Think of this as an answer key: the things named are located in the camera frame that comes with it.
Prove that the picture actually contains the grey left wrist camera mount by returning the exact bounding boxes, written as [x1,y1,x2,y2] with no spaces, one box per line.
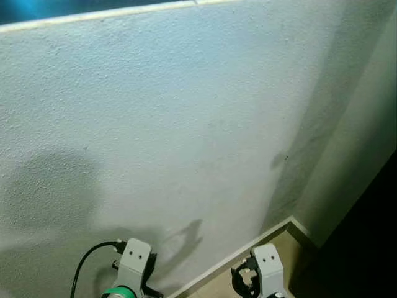
[115,238,154,292]

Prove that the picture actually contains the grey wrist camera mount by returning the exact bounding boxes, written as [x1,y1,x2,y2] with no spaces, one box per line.
[252,243,287,298]
[115,238,154,292]

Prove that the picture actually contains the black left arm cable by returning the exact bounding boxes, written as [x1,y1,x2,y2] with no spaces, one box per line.
[69,241,127,298]

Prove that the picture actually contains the dark door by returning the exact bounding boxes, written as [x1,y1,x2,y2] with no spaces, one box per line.
[289,150,397,298]

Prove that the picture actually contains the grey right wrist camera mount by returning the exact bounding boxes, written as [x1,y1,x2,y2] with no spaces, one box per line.
[252,243,287,298]

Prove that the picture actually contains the white baseboard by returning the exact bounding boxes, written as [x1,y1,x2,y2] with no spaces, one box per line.
[166,215,318,298]

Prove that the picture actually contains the grey door frame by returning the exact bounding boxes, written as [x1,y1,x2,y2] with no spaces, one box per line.
[292,12,397,246]

